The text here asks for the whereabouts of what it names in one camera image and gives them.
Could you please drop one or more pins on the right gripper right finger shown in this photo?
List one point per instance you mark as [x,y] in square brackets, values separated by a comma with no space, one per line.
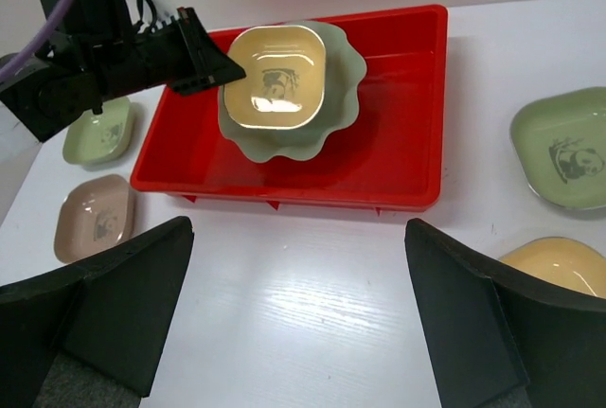
[498,337]

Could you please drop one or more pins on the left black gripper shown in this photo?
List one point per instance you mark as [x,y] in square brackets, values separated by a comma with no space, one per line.
[98,53]

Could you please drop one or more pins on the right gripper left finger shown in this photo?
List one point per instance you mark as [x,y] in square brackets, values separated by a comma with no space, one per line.
[92,333]

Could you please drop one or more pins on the yellow square plate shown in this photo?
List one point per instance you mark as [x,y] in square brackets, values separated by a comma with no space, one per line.
[285,76]
[564,262]

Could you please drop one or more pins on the green scalloped bowl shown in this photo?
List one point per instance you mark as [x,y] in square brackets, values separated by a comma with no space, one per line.
[345,69]

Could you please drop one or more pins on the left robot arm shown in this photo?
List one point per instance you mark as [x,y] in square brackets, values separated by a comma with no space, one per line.
[20,95]

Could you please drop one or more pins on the red plastic bin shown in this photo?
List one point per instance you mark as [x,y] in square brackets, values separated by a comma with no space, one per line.
[390,158]

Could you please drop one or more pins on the pink square plate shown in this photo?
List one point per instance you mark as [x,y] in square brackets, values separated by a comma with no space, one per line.
[96,216]

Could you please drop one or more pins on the green square plate left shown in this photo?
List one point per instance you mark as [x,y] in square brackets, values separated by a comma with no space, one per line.
[94,140]

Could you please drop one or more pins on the green square plate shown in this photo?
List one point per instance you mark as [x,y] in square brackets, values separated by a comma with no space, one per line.
[94,140]
[560,143]

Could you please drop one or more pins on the green square plate right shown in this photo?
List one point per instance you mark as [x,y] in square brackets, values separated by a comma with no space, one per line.
[560,143]

